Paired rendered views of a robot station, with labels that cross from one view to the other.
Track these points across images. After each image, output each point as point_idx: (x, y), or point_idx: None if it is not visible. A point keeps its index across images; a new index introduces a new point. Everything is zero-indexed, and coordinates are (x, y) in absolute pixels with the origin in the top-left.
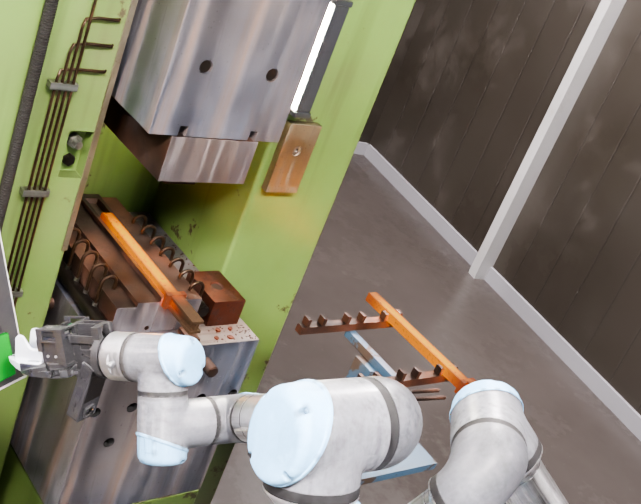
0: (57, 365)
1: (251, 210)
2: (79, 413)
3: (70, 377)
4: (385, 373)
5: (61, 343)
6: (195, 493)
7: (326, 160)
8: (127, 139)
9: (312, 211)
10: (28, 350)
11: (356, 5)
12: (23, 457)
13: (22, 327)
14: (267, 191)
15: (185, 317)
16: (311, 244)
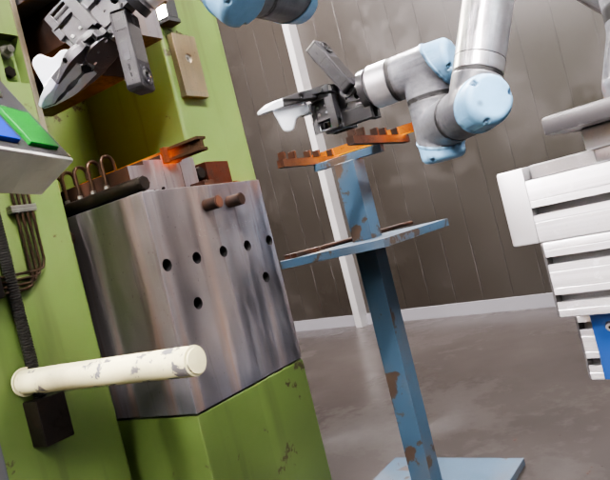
0: (87, 31)
1: (186, 119)
2: (139, 70)
3: (126, 265)
4: (363, 151)
5: (77, 4)
6: (301, 362)
7: (214, 74)
8: (50, 43)
9: (229, 121)
10: (51, 61)
11: None
12: (133, 409)
13: (55, 253)
14: (187, 94)
15: (187, 147)
16: (245, 152)
